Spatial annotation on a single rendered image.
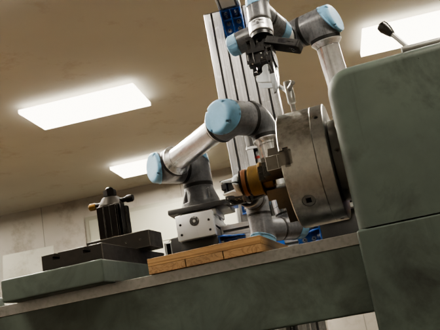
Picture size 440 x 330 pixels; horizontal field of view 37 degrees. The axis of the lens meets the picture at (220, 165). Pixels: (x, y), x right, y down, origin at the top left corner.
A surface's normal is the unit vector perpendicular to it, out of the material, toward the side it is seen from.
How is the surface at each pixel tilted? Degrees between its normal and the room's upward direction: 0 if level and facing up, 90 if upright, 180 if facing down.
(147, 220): 90
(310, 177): 111
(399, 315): 90
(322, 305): 90
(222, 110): 89
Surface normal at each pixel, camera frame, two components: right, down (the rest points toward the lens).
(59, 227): -0.18, -0.22
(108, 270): 0.94, -0.23
